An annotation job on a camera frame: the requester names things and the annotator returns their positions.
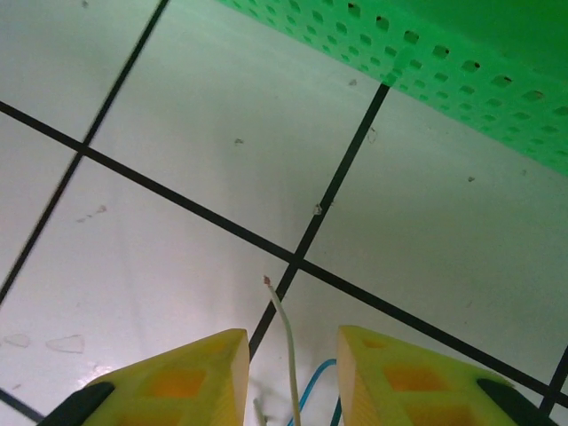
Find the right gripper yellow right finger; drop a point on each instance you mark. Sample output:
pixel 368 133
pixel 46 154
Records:
pixel 421 390

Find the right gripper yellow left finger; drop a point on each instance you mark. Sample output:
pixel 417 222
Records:
pixel 177 390

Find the green plastic basket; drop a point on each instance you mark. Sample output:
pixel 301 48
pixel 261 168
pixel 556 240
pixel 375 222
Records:
pixel 466 44

